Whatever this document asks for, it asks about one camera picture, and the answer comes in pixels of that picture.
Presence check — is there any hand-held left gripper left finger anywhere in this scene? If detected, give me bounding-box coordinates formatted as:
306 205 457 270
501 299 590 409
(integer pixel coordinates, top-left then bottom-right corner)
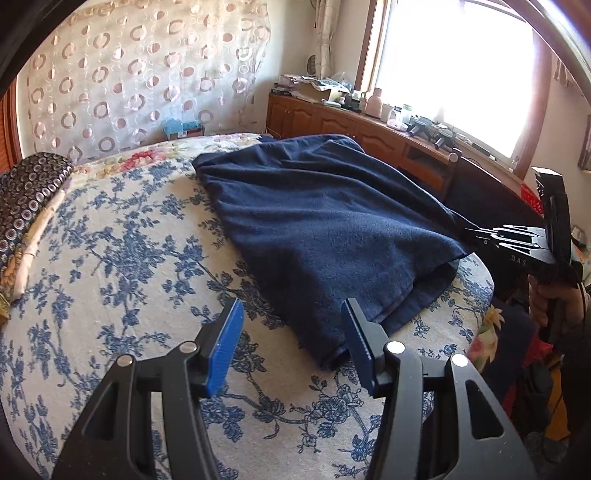
51 298 245 480

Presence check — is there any dark ring-patterned pillow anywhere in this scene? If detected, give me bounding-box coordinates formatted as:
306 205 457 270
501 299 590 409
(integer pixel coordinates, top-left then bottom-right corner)
0 152 75 319

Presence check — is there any wooden cabinet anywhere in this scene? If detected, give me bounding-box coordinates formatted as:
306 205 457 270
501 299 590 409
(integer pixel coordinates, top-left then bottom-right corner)
267 90 546 217

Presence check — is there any blue floral bed sheet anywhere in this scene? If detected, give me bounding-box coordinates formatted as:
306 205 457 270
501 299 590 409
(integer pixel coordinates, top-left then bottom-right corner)
0 134 495 480

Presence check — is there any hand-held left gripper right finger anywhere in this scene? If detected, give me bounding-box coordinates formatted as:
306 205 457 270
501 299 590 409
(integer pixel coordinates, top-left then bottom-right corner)
341 298 539 480

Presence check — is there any cardboard box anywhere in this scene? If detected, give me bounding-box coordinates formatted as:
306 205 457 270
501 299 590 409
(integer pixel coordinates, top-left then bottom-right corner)
295 85 333 103

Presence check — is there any pink bottle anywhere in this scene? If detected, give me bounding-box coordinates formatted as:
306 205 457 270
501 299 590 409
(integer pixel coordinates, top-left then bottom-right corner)
365 87 384 118

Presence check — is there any red plastic basket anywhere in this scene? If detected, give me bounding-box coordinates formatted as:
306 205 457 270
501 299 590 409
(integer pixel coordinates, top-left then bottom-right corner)
519 183 546 213

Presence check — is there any wooden slatted door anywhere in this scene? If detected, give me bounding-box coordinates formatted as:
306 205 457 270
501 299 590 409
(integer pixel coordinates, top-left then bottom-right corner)
0 76 24 174

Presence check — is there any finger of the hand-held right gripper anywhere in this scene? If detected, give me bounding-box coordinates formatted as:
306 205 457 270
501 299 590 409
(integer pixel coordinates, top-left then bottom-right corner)
494 224 546 239
464 228 548 251

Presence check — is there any navy printed t-shirt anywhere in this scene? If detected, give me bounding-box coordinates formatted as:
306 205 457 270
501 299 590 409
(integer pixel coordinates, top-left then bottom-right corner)
191 134 478 370

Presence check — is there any blue tissue box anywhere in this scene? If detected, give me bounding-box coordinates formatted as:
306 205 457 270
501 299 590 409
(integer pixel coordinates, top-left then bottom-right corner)
161 117 204 141

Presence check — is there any sheer circle-patterned curtain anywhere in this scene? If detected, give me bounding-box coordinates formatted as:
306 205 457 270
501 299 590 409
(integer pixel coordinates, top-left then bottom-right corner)
18 0 271 162

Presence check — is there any bright window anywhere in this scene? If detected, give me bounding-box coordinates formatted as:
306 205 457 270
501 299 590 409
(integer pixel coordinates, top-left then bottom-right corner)
355 0 555 181

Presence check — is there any person's right hand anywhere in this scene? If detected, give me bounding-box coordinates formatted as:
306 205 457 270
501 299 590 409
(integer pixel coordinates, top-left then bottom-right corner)
529 276 588 328

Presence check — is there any person's right forearm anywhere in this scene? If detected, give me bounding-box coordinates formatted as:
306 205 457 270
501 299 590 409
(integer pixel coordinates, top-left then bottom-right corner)
561 281 591 439

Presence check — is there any beige drape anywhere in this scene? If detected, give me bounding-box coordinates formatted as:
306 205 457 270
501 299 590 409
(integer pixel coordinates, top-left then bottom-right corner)
314 0 342 79

